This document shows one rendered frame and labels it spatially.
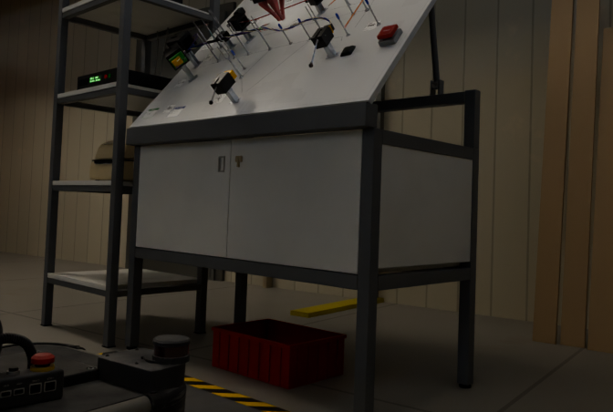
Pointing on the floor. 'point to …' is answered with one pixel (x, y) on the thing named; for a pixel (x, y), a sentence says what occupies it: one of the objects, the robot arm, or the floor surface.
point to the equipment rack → (155, 7)
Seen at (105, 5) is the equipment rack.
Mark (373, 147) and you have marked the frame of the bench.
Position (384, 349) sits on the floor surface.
